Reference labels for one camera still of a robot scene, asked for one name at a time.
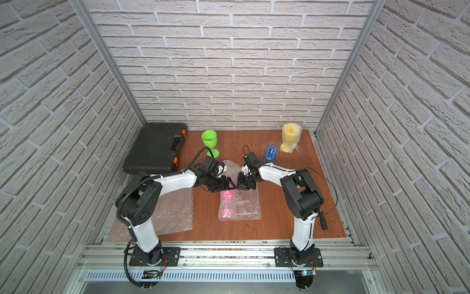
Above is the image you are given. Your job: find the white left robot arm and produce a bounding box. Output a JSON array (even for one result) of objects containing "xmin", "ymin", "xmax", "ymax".
[{"xmin": 116, "ymin": 168, "xmax": 236, "ymax": 254}]

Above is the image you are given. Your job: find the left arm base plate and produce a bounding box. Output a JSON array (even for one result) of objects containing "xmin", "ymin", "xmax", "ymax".
[{"xmin": 129, "ymin": 247, "xmax": 181, "ymax": 267}]

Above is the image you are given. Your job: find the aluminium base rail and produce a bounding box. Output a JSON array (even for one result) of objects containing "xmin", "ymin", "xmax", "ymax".
[{"xmin": 69, "ymin": 238, "xmax": 381, "ymax": 287}]

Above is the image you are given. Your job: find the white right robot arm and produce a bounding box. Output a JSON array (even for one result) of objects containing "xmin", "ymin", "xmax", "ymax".
[{"xmin": 237, "ymin": 163, "xmax": 327, "ymax": 252}]

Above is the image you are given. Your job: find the pink plastic wine glass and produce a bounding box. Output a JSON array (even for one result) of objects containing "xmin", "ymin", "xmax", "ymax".
[{"xmin": 219, "ymin": 190, "xmax": 237, "ymax": 221}]

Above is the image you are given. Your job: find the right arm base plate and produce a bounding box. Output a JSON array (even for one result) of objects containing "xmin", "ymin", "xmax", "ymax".
[{"xmin": 274, "ymin": 246, "xmax": 324, "ymax": 269}]

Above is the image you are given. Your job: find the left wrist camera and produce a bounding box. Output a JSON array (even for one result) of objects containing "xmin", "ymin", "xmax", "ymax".
[{"xmin": 198, "ymin": 156, "xmax": 226, "ymax": 177}]

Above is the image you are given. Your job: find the green plastic wine glass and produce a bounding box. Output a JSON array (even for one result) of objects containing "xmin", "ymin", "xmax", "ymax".
[{"xmin": 201, "ymin": 130, "xmax": 220, "ymax": 158}]

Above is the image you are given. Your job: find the black plastic tool case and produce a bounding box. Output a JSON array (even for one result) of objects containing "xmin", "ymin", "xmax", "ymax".
[{"xmin": 123, "ymin": 122, "xmax": 187, "ymax": 175}]

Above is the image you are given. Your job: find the black handled screwdriver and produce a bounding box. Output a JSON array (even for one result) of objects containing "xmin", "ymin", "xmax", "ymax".
[{"xmin": 318, "ymin": 208, "xmax": 328, "ymax": 230}]

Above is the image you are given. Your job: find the blue tape dispenser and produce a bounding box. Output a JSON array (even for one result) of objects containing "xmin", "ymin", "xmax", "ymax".
[{"xmin": 264, "ymin": 145, "xmax": 277, "ymax": 162}]

